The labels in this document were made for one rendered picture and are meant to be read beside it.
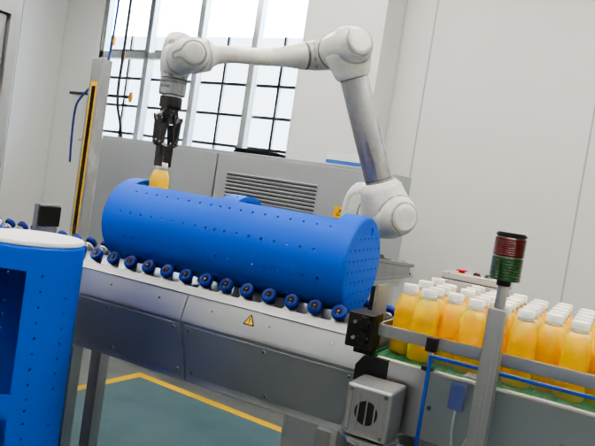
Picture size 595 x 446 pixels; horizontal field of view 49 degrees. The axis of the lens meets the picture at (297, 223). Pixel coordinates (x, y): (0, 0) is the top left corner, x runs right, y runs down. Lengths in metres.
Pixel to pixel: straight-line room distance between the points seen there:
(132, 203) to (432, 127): 3.01
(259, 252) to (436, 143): 3.04
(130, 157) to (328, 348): 3.03
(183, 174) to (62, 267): 2.45
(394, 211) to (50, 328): 1.15
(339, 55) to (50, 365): 1.32
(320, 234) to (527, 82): 3.05
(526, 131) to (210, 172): 2.08
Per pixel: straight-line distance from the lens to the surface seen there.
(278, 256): 1.86
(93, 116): 2.93
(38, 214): 2.60
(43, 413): 2.01
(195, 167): 4.21
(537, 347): 1.68
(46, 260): 1.87
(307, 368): 1.87
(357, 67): 2.29
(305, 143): 4.90
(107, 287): 2.25
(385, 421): 1.55
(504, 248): 1.40
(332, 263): 1.78
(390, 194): 2.31
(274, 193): 3.83
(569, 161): 4.53
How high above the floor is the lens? 1.28
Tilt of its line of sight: 3 degrees down
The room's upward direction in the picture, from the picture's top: 9 degrees clockwise
